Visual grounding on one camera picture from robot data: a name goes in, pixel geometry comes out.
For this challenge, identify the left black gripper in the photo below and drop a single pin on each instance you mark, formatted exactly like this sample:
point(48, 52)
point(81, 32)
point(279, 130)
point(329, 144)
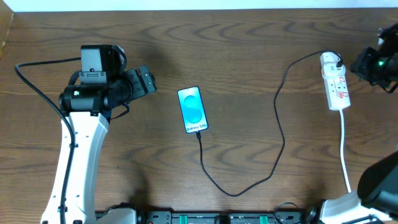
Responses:
point(137, 83)

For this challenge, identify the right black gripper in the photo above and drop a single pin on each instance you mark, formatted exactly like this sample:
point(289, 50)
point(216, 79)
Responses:
point(359, 64)

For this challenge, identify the white power strip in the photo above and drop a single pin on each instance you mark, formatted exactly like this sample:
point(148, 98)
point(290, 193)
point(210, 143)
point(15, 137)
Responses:
point(337, 93)

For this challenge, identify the blue screen Galaxy smartphone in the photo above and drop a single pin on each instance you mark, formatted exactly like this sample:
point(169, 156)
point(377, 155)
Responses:
point(192, 110)

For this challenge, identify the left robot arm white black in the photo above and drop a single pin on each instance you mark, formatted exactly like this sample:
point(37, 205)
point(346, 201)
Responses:
point(86, 106)

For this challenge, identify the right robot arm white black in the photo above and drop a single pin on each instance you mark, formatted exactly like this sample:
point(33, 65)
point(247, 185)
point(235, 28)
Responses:
point(375, 199)

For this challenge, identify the white charger adapter plug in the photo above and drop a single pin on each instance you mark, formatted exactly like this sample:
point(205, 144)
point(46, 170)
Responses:
point(331, 66)

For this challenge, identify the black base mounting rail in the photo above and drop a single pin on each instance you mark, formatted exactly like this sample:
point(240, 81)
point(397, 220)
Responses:
point(167, 217)

